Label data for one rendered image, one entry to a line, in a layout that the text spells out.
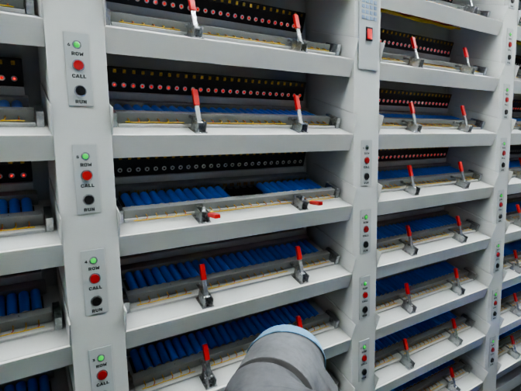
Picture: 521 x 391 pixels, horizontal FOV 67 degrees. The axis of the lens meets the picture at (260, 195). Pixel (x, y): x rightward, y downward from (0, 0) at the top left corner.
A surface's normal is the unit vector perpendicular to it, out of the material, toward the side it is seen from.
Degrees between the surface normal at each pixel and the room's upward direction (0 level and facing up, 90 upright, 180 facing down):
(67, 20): 90
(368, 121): 90
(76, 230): 90
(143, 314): 19
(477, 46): 90
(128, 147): 109
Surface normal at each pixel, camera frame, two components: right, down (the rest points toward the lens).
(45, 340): 0.15, -0.91
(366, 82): 0.53, 0.10
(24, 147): 0.51, 0.41
